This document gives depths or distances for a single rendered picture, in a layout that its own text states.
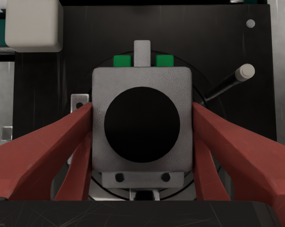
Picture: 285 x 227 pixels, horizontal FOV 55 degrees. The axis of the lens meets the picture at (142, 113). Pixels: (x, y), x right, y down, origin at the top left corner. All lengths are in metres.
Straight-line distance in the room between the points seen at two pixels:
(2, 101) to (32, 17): 0.11
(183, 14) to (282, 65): 0.11
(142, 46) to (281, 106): 0.17
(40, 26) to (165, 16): 0.11
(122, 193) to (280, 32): 0.21
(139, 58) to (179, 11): 0.12
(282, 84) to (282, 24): 0.06
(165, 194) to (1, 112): 0.20
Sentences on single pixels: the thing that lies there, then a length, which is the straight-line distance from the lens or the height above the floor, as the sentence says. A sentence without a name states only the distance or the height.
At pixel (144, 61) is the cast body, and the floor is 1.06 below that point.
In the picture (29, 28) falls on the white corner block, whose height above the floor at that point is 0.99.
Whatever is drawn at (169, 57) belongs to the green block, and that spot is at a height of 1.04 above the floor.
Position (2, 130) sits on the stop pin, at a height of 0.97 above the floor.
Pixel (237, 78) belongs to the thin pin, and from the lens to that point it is 0.16.
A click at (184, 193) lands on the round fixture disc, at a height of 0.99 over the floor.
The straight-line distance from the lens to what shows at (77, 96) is 0.22.
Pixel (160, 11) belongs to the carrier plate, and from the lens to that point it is 0.27.
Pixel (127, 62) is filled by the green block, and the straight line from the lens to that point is 0.18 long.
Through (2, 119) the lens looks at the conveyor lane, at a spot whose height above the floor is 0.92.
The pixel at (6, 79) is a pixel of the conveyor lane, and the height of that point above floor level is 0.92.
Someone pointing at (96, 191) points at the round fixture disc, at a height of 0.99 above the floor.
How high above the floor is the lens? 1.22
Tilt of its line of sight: 85 degrees down
